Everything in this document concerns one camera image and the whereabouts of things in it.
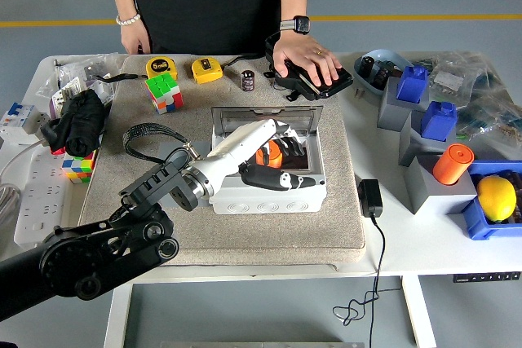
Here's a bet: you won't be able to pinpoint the grey block with round hole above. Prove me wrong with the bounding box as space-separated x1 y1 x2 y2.
154 140 214 209

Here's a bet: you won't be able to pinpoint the large colourful puzzle cube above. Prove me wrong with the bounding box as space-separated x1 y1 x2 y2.
144 72 184 116

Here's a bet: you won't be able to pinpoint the white bead bracelet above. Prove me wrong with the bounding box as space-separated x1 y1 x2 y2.
115 12 142 27

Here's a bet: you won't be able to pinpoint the person's right hand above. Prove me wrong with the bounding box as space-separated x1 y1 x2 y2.
120 20 153 55

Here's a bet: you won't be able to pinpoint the white junction box clear lid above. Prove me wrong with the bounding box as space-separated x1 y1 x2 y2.
208 105 328 215

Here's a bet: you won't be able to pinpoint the black folded cloth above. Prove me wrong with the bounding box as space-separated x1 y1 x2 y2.
40 89 106 157

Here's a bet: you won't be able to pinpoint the orange cylinder battery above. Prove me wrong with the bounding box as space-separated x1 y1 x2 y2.
432 143 476 186
254 139 285 168

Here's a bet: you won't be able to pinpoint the white power strip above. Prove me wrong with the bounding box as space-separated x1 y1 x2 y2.
14 148 69 247

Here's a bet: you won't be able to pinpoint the white table leg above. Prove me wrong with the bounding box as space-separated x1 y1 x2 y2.
104 282 134 348
400 275 437 348

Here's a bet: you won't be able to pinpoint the blue plastic block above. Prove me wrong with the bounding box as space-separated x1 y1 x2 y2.
396 65 429 104
420 100 458 141

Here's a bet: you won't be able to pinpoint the yellow tape measure round label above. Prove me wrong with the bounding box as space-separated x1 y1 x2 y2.
145 56 180 80

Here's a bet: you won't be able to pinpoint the clear bags of hardware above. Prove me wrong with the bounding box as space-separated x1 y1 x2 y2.
36 52 131 121

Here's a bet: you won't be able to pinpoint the black table control panel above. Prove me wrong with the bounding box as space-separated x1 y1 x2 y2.
452 271 522 284

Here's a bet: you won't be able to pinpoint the clear bags of parts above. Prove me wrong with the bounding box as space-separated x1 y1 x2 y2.
407 51 522 161

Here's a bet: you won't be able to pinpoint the black adapter cord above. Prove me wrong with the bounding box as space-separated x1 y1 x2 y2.
332 215 403 348

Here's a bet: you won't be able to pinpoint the yellow tape measure square label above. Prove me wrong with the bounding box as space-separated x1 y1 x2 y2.
191 56 225 86

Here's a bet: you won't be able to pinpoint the light blue bowl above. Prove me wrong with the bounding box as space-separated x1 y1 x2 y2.
352 48 415 96

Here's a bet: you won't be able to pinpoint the black power adapter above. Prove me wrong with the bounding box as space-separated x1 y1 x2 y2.
356 178 384 218

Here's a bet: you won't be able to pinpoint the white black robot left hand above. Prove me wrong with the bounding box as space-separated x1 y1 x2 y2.
194 118 318 198

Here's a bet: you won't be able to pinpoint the person's left hand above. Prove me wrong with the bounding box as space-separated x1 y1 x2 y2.
272 32 343 87

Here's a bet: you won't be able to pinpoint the grey holder block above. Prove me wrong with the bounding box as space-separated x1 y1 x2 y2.
403 154 478 215
376 76 431 133
398 109 458 168

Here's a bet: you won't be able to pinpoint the white blue circuit breaker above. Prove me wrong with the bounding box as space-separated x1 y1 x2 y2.
0 101 52 148

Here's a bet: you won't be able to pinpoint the yellow lemon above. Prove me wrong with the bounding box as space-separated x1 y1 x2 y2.
476 175 518 223

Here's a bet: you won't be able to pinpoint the black smart watch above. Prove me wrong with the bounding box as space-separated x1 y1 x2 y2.
279 15 312 35

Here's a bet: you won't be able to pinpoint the black tape measure strap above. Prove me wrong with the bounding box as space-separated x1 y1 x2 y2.
94 73 148 81

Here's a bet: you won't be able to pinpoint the blue plastic bin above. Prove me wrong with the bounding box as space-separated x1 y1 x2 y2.
460 160 522 241

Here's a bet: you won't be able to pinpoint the small colourful puzzle cube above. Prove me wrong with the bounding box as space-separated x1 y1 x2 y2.
61 150 99 185

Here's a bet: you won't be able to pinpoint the grey-brown fabric mat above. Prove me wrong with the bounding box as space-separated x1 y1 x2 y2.
73 53 367 270

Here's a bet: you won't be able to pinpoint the black zip case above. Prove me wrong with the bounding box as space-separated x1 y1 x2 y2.
223 33 354 101

